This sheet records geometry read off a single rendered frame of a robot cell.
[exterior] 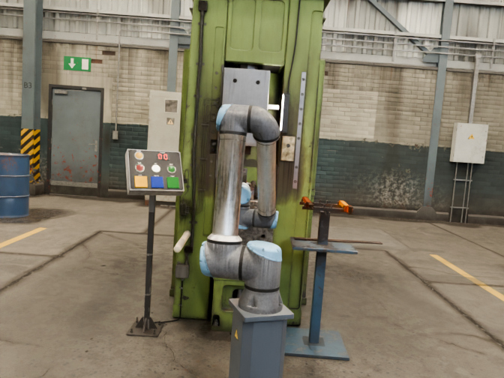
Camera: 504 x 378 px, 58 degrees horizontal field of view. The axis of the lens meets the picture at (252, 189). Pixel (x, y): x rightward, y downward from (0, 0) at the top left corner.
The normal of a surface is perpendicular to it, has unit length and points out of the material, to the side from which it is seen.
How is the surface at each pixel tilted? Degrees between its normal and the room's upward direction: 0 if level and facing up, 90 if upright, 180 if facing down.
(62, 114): 90
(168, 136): 90
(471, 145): 90
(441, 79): 90
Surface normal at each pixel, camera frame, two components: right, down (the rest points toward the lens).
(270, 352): 0.34, 0.12
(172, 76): 0.00, 0.11
